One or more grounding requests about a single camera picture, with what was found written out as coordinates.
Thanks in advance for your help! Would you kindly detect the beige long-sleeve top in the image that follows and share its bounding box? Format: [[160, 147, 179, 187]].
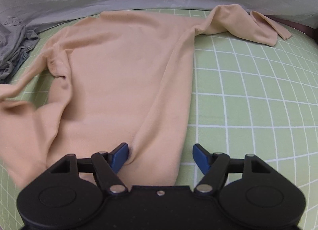
[[1, 4, 291, 188]]

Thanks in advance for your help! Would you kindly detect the blue denim garment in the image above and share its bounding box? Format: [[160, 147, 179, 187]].
[[10, 45, 35, 77]]

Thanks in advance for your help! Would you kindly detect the grey sweatshirt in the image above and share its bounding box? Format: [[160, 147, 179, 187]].
[[1, 17, 39, 84]]

